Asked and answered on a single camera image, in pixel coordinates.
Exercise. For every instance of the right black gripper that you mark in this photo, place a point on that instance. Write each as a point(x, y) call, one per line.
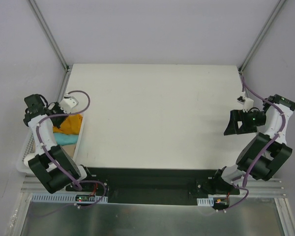
point(242, 122)

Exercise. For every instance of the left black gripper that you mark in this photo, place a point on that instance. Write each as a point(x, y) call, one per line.
point(57, 120)

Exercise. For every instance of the orange t shirt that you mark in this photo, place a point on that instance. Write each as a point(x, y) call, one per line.
point(71, 125)

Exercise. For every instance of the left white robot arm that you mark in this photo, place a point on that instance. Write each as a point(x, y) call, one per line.
point(53, 167)

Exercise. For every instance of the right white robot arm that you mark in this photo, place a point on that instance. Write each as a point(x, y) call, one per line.
point(267, 151)

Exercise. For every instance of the teal rolled t shirt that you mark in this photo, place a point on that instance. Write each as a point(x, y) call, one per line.
point(65, 139)

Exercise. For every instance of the beige rolled t shirt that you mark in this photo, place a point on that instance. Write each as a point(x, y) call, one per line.
point(70, 149)

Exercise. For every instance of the white plastic basket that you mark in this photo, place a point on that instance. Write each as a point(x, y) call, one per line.
point(28, 151)

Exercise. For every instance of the white rolled t shirt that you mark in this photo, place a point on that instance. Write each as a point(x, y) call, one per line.
point(30, 160)

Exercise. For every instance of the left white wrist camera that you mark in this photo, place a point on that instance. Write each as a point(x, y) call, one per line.
point(68, 103)

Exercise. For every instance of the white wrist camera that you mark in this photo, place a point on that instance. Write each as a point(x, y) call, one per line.
point(68, 103)
point(246, 102)

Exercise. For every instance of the left aluminium frame post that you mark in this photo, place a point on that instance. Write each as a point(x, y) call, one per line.
point(48, 34)

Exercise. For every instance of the aluminium frame post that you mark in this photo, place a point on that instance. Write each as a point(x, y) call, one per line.
point(48, 34)
point(262, 34)

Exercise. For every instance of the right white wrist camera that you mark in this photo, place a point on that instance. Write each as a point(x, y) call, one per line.
point(246, 102)

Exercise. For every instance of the right white cable duct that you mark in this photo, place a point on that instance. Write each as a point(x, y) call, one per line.
point(205, 202)

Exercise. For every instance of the white cable duct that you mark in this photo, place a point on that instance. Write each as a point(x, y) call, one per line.
point(68, 198)
point(205, 202)

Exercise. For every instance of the left white cable duct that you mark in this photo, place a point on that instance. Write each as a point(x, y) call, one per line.
point(68, 198)

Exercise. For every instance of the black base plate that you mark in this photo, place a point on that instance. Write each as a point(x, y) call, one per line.
point(176, 187)

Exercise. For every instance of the right aluminium frame post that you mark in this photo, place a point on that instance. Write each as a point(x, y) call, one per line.
point(262, 34)

